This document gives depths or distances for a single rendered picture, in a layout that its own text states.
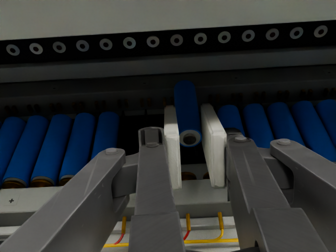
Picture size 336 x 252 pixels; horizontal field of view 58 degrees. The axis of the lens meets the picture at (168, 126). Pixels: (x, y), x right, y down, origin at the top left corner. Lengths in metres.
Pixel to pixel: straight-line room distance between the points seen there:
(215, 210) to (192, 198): 0.02
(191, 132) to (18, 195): 0.12
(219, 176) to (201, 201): 0.04
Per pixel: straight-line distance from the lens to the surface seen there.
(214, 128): 0.15
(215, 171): 0.15
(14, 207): 0.22
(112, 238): 0.22
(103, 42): 0.28
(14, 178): 0.24
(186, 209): 0.20
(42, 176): 0.23
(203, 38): 0.27
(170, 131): 0.15
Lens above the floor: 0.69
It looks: 23 degrees down
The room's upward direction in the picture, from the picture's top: 4 degrees counter-clockwise
